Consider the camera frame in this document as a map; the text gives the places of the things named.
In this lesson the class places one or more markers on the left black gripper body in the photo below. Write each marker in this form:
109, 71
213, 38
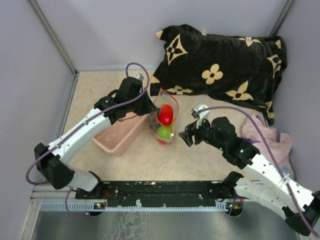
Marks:
141, 105

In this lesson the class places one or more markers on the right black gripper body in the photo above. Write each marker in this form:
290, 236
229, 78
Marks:
204, 133

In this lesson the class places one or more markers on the clear zip top bag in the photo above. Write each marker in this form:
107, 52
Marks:
163, 97

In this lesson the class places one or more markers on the red mango fruit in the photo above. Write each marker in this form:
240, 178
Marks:
166, 114

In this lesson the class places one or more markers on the light green apple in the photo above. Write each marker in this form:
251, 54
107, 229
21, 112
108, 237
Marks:
164, 133

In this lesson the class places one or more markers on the red apple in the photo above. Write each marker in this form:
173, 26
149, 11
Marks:
162, 142

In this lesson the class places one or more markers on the pink plastic bin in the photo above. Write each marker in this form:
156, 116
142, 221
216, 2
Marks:
117, 138

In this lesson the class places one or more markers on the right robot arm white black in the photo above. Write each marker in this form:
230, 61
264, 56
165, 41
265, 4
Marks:
297, 205

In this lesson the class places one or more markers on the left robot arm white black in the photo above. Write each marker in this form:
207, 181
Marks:
52, 160

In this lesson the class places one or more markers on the pink cloth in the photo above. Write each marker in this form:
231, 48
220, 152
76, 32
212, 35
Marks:
280, 145

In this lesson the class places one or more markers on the black floral blanket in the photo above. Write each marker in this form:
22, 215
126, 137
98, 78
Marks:
244, 71

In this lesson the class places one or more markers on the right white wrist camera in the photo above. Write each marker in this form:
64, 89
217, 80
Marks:
200, 112

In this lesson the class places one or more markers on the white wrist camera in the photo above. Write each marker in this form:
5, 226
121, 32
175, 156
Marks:
200, 112
139, 76

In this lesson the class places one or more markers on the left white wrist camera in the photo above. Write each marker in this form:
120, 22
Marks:
139, 76

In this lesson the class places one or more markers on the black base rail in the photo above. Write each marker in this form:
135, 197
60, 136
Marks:
159, 193

